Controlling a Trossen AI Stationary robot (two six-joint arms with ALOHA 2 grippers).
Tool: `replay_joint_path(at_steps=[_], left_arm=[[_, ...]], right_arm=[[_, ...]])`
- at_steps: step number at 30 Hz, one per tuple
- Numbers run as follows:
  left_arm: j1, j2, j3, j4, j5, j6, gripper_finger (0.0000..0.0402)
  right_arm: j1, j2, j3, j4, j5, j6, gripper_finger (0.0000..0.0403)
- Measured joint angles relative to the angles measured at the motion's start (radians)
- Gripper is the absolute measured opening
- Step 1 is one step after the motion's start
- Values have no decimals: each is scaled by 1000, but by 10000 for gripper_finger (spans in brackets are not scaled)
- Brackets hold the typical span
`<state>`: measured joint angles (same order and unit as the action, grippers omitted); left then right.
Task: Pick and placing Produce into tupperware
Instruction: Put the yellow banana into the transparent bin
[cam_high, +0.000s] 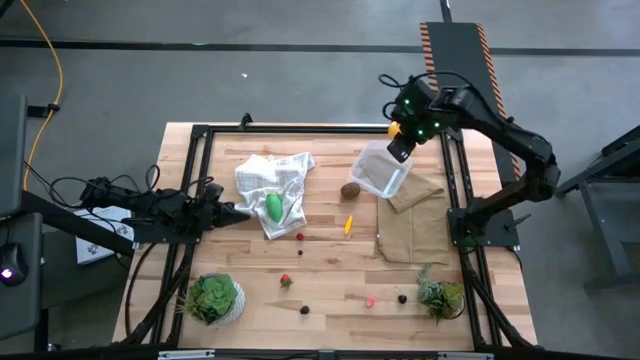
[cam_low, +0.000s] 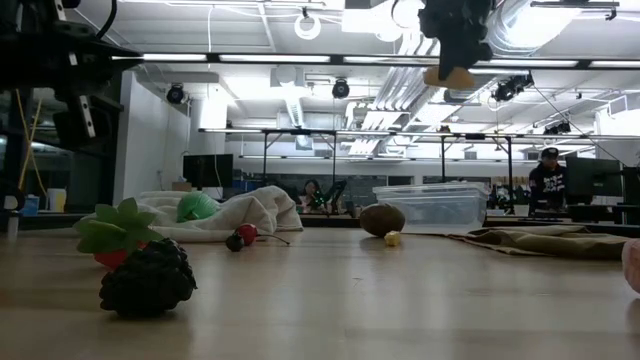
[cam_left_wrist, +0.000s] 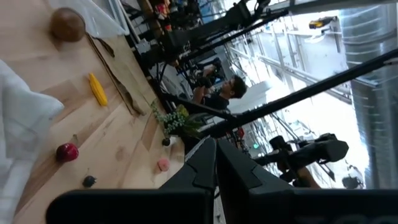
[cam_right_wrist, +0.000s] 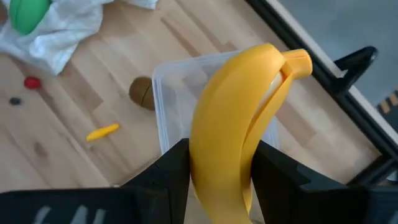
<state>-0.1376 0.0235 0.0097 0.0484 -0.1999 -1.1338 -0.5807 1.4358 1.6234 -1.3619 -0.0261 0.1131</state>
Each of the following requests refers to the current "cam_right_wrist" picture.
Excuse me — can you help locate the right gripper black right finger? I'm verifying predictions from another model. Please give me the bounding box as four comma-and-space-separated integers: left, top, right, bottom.
250, 139, 398, 224

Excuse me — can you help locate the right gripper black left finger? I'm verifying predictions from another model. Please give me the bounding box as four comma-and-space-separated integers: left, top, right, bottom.
0, 138, 191, 224

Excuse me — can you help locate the small yellow toy piece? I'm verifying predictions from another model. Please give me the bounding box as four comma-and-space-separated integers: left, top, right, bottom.
85, 123, 121, 142

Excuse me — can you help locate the yellow toy banana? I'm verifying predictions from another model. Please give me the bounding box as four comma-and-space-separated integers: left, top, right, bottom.
188, 42, 313, 224

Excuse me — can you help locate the brown toy kiwi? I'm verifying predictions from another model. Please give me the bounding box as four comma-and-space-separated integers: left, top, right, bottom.
128, 76, 156, 111

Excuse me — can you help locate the red toy cherry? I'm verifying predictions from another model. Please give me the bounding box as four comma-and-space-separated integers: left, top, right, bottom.
23, 76, 43, 91

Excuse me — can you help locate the green toy fruit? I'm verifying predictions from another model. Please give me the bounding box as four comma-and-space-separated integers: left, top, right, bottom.
8, 0, 52, 35

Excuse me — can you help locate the clear plastic tupperware container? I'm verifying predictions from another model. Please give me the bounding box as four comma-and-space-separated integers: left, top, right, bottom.
151, 50, 280, 156

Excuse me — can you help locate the white checkered cloth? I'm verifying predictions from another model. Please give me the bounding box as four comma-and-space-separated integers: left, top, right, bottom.
0, 0, 160, 77

